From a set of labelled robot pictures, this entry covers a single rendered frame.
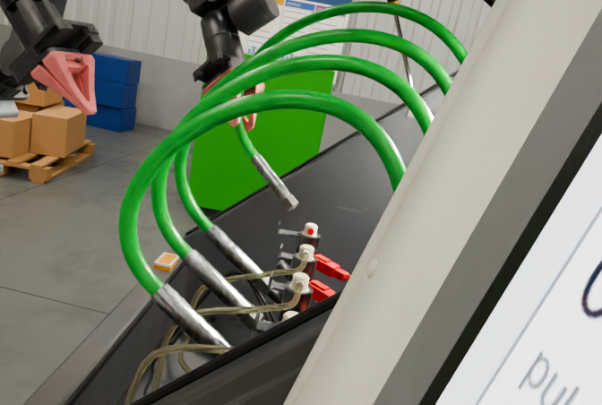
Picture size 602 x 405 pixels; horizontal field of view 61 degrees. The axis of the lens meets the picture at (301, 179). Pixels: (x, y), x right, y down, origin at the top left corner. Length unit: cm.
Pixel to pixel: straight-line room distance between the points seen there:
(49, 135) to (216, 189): 157
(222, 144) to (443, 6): 408
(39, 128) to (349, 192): 407
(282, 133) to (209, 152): 58
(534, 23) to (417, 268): 9
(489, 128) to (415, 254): 5
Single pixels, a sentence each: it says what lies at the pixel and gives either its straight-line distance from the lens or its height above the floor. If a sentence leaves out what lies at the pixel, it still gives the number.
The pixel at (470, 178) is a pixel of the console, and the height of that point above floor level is 132.
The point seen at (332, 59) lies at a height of 135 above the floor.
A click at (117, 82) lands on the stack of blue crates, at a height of 62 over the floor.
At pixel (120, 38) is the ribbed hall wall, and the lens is 786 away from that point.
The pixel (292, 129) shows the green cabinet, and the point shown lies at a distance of 387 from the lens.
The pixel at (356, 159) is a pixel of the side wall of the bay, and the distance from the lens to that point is 94.
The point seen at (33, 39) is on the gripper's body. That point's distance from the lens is 71.
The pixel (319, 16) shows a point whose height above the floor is 141.
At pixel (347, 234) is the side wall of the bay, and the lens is 98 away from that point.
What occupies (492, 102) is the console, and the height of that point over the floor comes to 135.
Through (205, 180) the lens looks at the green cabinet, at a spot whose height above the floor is 30.
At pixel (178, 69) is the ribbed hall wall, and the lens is 750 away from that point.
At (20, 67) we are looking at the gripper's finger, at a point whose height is 127.
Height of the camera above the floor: 135
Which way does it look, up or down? 13 degrees down
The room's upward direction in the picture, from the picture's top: 11 degrees clockwise
